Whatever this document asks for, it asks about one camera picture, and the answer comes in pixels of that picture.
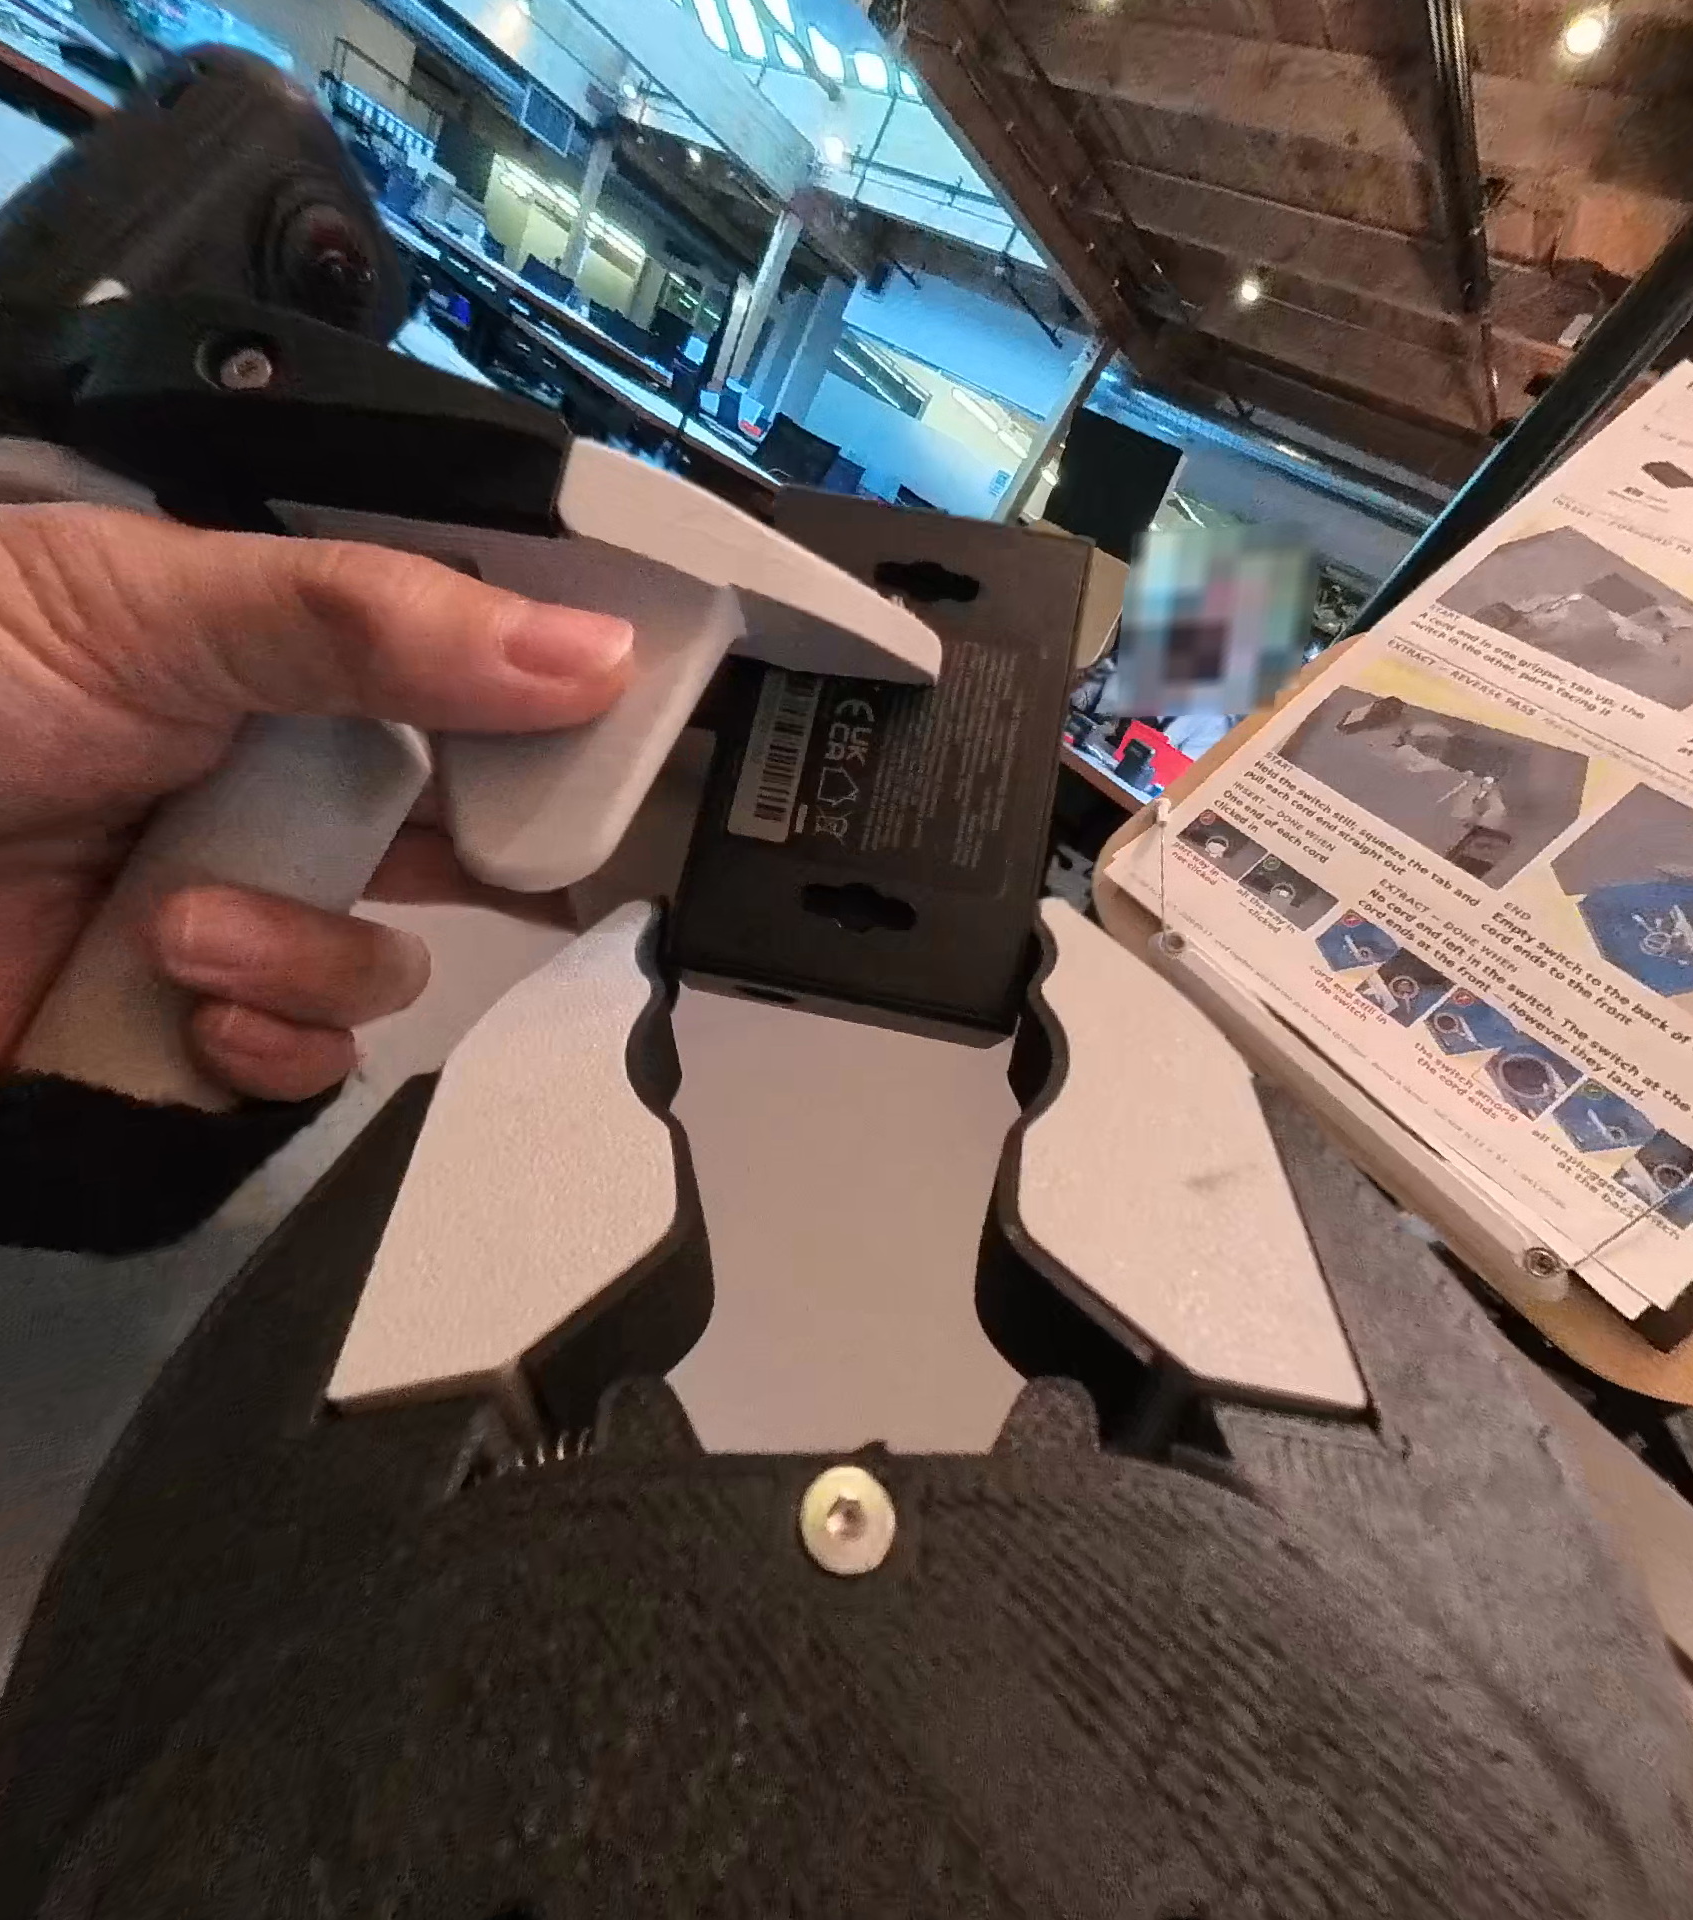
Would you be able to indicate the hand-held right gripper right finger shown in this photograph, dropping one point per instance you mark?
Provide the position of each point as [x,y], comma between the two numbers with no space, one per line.
[1177,1201]

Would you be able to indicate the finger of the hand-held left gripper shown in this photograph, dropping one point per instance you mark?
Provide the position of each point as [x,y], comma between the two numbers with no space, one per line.
[577,795]
[727,555]

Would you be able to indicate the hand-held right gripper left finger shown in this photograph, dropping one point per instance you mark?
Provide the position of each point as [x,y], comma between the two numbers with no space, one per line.
[516,1171]

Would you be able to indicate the black ethernet switch box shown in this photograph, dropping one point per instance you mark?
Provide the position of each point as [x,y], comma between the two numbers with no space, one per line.
[920,810]

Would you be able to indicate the person's left hand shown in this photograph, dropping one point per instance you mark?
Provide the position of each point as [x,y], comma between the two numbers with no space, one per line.
[111,645]

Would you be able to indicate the printed instruction sheets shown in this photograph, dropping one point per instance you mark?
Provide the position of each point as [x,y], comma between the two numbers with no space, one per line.
[1536,824]

